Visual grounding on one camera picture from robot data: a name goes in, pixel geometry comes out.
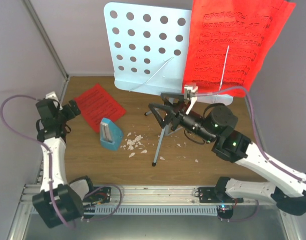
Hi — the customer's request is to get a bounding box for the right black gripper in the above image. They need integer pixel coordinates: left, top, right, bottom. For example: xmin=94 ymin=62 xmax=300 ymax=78
xmin=149 ymin=93 xmax=216 ymax=144

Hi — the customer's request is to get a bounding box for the red sheet music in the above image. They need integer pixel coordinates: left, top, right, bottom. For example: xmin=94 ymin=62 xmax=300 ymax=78
xmin=182 ymin=0 xmax=296 ymax=98
xmin=74 ymin=83 xmax=126 ymax=133

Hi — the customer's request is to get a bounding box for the blue metronome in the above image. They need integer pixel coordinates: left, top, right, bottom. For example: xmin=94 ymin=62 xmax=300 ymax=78
xmin=100 ymin=118 xmax=123 ymax=151

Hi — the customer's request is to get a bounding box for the light blue music stand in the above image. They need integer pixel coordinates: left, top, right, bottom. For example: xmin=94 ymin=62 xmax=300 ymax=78
xmin=103 ymin=1 xmax=235 ymax=167

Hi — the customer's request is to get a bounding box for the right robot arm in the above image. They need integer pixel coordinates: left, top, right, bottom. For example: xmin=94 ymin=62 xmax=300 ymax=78
xmin=148 ymin=93 xmax=306 ymax=219

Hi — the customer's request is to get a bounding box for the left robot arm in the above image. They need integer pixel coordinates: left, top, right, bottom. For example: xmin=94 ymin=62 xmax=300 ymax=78
xmin=33 ymin=98 xmax=96 ymax=229

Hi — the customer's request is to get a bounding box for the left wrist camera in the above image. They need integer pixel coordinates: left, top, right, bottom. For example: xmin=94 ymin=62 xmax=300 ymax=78
xmin=45 ymin=91 xmax=59 ymax=101

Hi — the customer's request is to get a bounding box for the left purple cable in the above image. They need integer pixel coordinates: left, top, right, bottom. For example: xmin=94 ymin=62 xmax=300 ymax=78
xmin=0 ymin=94 xmax=77 ymax=230

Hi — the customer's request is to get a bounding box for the purple cable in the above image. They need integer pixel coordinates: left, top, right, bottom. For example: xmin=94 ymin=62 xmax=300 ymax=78
xmin=0 ymin=94 xmax=77 ymax=230
xmin=196 ymin=86 xmax=306 ymax=188

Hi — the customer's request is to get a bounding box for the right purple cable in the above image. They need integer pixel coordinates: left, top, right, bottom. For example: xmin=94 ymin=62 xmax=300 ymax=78
xmin=196 ymin=86 xmax=306 ymax=188

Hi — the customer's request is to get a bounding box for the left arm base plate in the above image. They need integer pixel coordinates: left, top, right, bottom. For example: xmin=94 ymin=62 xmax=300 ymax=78
xmin=83 ymin=186 xmax=111 ymax=218

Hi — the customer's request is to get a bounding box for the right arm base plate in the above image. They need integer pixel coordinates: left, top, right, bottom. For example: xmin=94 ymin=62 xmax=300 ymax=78
xmin=197 ymin=186 xmax=243 ymax=204

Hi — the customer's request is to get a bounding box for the aluminium front rail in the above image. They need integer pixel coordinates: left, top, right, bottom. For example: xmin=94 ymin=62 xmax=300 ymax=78
xmin=20 ymin=184 xmax=255 ymax=206

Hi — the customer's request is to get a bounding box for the grey slotted cable duct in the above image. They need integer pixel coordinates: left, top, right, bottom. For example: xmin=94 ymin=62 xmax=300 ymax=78
xmin=84 ymin=205 xmax=217 ymax=216

